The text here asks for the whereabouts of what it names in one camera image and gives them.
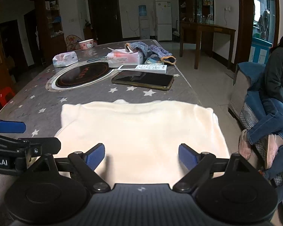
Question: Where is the round induction cooktop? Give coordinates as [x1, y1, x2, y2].
[45, 61, 116, 91]

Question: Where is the soft tissue pack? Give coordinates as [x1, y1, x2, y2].
[52, 51, 78, 68]

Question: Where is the water dispenser with bottle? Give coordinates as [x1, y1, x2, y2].
[138, 5, 150, 40]

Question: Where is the blue sofa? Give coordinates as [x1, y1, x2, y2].
[228, 61, 283, 226]

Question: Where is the dark wooden display cabinet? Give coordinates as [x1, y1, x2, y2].
[177, 0, 215, 44]

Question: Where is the seated person in jeans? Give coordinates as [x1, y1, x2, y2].
[238, 36, 283, 169]

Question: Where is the dark wooden side table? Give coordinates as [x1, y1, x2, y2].
[179, 21, 236, 69]

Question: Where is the pink tissue box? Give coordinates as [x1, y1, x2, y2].
[106, 48, 144, 68]

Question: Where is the folding fan decoration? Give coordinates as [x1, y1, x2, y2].
[65, 34, 98, 51]

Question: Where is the white power strip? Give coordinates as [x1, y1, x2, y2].
[117, 64, 167, 74]

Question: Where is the pink cartoon bowl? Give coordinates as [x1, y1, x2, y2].
[79, 39, 94, 50]

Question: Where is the cream sweatshirt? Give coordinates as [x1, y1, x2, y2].
[56, 99, 230, 186]

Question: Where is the black smartphone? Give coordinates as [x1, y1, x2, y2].
[111, 70, 174, 91]

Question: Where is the red plastic stool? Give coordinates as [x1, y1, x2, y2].
[0, 86, 15, 110]

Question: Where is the white refrigerator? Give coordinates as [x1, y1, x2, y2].
[154, 0, 172, 41]

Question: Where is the blue knitted cloth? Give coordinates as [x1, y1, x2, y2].
[125, 41, 177, 65]

